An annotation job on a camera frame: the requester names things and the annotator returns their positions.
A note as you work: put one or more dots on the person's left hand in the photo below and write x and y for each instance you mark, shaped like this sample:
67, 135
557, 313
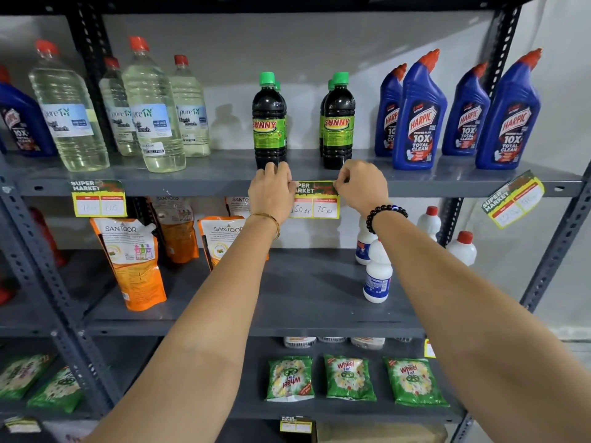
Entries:
271, 193

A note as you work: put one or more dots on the white plastic container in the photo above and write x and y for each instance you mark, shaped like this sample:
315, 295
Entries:
368, 343
300, 342
331, 339

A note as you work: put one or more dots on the dark bottle green cap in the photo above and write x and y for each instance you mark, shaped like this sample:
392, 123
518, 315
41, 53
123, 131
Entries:
268, 124
339, 124

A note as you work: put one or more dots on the person's left fingers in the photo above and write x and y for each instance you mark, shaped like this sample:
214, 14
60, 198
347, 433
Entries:
274, 170

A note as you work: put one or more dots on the person's right thumb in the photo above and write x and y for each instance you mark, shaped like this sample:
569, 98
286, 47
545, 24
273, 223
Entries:
340, 184

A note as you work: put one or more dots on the person's right hand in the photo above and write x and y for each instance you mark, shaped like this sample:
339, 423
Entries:
364, 189

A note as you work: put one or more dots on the wide grey metal shelf rack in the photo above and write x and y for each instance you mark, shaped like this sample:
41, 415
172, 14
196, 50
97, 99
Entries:
314, 290

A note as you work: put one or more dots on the yellow green price tag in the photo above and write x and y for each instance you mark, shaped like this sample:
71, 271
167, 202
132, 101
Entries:
512, 199
21, 425
315, 202
99, 200
295, 425
429, 349

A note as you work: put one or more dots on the person's left forearm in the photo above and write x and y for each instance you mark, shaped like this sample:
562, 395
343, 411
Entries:
207, 327

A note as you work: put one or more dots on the green detergent packet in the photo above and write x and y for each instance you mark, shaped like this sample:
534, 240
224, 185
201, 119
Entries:
415, 382
349, 378
21, 376
57, 391
290, 379

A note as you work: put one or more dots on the red plastic bottle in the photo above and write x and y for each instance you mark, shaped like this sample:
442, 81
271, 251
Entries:
46, 235

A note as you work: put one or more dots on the blue toilet cleaner bottle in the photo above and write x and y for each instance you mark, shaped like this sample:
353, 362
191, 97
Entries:
508, 119
466, 117
388, 115
23, 122
420, 119

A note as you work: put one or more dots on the clear liquid bottle red cap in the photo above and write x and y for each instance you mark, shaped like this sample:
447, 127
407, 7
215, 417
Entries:
190, 110
152, 110
115, 106
69, 110

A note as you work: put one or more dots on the thin gold bangle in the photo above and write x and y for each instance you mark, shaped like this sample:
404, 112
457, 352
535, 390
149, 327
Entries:
272, 220

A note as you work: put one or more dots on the person's right forearm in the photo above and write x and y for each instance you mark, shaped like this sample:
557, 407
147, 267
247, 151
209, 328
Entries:
461, 318

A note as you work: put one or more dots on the white bottle red cap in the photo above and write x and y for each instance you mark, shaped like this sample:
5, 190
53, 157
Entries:
377, 276
461, 251
364, 244
429, 223

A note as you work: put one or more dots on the orange refill pouch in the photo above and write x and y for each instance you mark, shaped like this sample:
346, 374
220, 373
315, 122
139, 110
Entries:
131, 267
178, 230
219, 239
238, 206

